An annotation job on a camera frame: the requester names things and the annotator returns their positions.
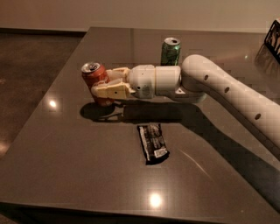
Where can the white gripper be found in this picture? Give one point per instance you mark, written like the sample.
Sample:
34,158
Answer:
142,80

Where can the red coke can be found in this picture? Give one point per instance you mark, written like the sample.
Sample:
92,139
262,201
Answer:
94,73

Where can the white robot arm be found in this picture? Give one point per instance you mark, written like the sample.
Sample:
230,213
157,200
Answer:
191,82

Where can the green soda can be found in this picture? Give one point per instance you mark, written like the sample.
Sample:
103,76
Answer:
170,52

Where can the black snack bar wrapper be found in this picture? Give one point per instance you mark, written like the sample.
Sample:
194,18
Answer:
153,143

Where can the black wire basket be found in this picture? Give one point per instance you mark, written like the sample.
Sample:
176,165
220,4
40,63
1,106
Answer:
272,39

